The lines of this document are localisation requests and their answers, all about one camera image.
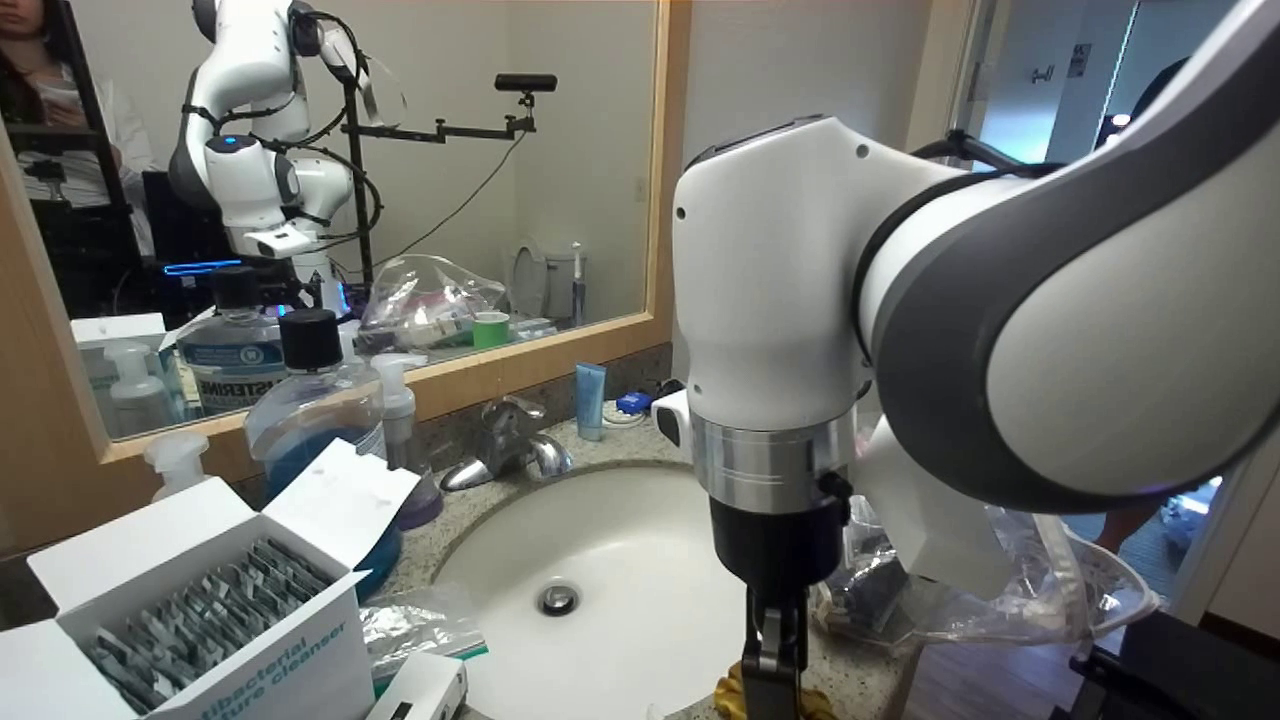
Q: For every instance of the crumpled pale plastic wrap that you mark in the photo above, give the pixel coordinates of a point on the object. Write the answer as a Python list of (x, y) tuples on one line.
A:
[(407, 629)]

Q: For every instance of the small blue case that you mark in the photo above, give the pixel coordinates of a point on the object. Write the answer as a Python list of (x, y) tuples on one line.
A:
[(633, 401)]

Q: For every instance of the black robot table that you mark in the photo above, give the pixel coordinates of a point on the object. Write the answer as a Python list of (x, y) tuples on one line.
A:
[(1187, 672)]

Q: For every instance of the clear plastic zip bag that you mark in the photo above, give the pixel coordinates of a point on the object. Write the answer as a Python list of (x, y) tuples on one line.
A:
[(1055, 585)]

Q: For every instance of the wood framed wall mirror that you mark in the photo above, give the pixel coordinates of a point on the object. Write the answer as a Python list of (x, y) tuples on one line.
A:
[(535, 363)]

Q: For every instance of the small white cardboard box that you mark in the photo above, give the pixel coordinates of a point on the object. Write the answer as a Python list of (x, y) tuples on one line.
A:
[(419, 691)]

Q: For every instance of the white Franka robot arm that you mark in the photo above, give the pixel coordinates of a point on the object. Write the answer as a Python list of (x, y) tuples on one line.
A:
[(1134, 332)]

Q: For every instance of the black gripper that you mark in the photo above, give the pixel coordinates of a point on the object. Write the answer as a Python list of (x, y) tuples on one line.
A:
[(780, 544)]

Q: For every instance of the chrome sink faucet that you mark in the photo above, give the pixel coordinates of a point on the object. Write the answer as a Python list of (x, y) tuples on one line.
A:
[(512, 446)]

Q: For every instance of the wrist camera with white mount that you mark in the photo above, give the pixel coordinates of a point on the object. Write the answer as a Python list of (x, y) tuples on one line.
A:
[(675, 417)]

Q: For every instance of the small white plastic bottle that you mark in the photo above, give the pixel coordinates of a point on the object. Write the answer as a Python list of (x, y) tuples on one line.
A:
[(392, 401)]

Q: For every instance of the open white box of packets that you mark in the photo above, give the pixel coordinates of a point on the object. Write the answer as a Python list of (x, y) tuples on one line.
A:
[(265, 666)]

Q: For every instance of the white oval sink basin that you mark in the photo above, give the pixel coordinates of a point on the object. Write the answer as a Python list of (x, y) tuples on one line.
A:
[(601, 533)]

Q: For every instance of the blue mouthwash bottle black cap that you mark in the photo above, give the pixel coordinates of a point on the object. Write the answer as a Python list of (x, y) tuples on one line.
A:
[(314, 406)]

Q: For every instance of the light blue small tube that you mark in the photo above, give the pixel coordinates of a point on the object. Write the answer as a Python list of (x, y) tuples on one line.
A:
[(588, 401)]

